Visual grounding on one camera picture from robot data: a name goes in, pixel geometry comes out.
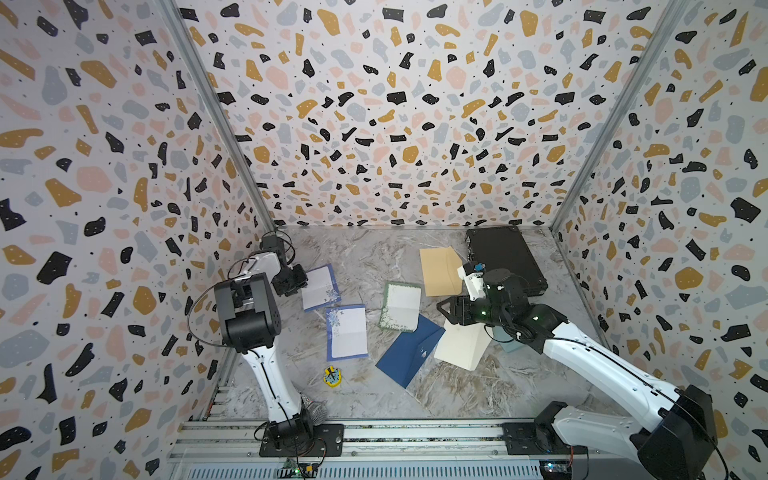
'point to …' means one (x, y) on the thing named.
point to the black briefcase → (506, 248)
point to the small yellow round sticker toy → (332, 376)
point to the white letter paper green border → (400, 307)
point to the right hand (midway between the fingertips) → (444, 306)
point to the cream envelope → (463, 346)
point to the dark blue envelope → (407, 356)
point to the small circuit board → (292, 469)
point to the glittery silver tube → (317, 411)
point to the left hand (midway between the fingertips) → (304, 283)
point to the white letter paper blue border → (346, 332)
